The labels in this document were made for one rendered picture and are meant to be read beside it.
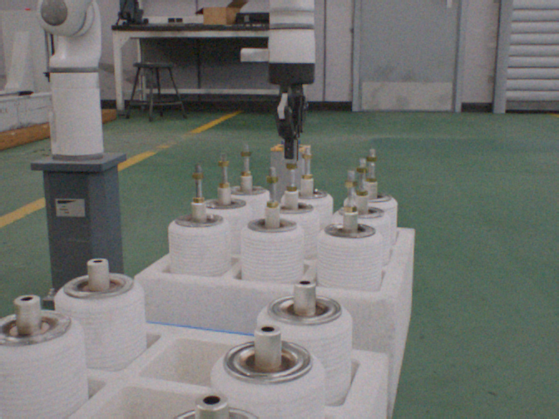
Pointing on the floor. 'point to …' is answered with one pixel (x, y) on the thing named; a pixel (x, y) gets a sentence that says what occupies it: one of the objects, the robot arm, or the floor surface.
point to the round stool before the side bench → (152, 88)
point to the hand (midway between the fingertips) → (290, 150)
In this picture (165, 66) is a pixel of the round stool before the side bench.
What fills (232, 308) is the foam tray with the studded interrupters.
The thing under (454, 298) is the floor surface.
